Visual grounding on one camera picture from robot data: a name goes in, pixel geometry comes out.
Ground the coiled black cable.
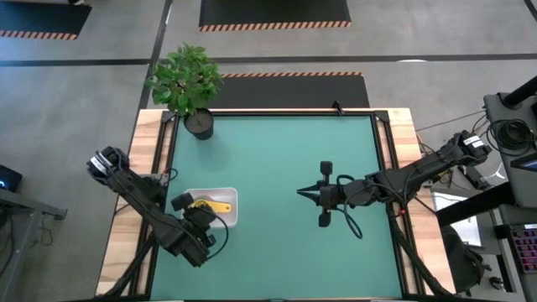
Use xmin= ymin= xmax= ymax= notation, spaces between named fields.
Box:
xmin=488 ymin=118 xmax=537 ymax=151

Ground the green potted tree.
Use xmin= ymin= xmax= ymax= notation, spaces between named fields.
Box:
xmin=144 ymin=41 xmax=226 ymax=141

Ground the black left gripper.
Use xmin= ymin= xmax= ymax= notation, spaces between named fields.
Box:
xmin=171 ymin=191 xmax=219 ymax=249

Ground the black box device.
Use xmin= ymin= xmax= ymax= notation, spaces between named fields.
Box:
xmin=0 ymin=164 xmax=23 ymax=193

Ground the black pole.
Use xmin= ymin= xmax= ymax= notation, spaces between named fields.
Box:
xmin=501 ymin=75 xmax=537 ymax=109

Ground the black flat bar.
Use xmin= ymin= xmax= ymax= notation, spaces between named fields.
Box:
xmin=435 ymin=182 xmax=517 ymax=227

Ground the pink backlit keyboard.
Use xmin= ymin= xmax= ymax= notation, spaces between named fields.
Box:
xmin=510 ymin=224 xmax=537 ymax=274

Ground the black bag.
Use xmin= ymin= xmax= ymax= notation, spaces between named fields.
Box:
xmin=440 ymin=224 xmax=492 ymax=294

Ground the black striped-edge floor mat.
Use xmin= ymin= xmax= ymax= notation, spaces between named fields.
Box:
xmin=0 ymin=0 xmax=92 ymax=41
xmin=199 ymin=0 xmax=352 ymax=34
xmin=209 ymin=71 xmax=371 ymax=109

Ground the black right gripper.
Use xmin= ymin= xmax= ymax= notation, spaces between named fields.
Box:
xmin=296 ymin=161 xmax=357 ymax=228

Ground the white paper sheet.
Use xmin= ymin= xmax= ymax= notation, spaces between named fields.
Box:
xmin=431 ymin=190 xmax=483 ymax=248

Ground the yellow measuring cup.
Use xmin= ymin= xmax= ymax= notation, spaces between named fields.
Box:
xmin=190 ymin=199 xmax=232 ymax=214

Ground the grey metal stand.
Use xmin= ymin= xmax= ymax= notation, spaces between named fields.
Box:
xmin=0 ymin=188 xmax=68 ymax=290

